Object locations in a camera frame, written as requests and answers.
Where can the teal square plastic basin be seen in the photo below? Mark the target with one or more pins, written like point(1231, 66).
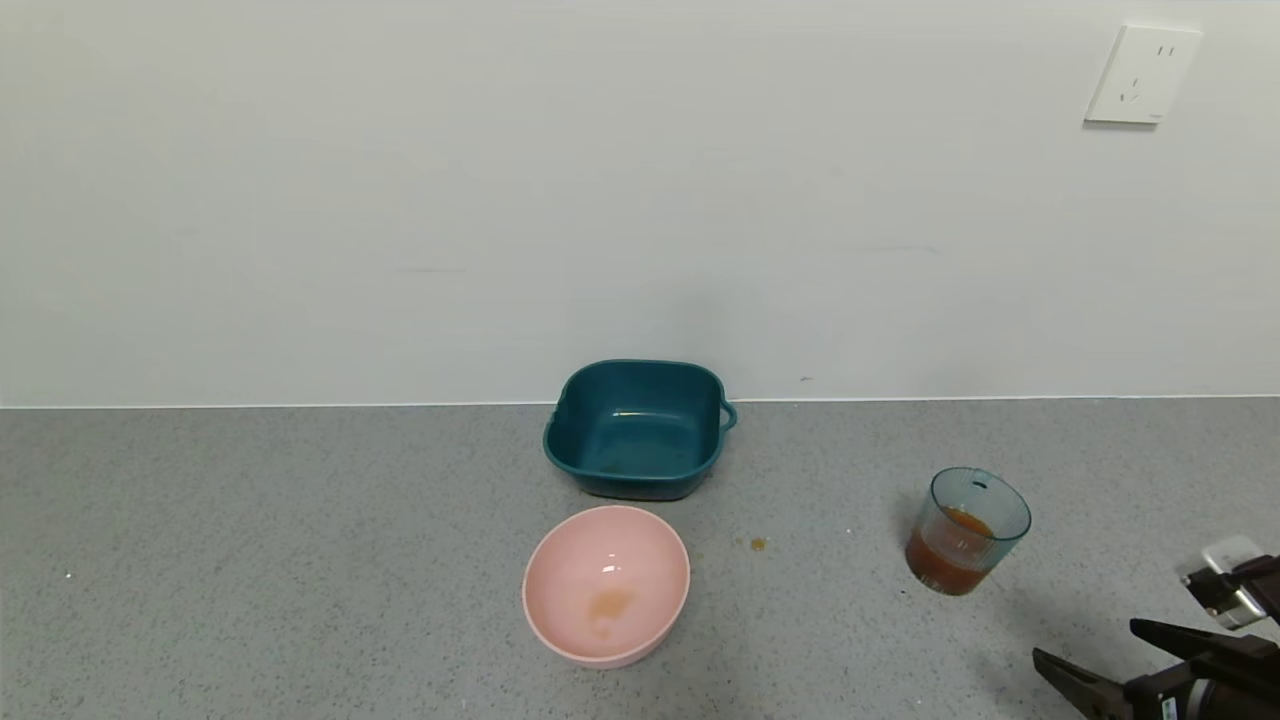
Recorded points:
point(640, 440)

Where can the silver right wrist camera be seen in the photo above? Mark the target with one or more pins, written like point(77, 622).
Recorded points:
point(1230, 558)

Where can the pink plastic bowl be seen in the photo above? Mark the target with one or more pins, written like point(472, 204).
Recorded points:
point(600, 570)

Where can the brown liquid drops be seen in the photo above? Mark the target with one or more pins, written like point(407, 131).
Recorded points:
point(758, 544)

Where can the clear blue ribbed cup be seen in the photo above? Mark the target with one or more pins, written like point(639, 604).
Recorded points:
point(960, 560)

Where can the white wall socket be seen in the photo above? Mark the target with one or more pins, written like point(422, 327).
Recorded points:
point(1140, 75)

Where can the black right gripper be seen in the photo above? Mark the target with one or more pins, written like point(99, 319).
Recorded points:
point(1172, 697)

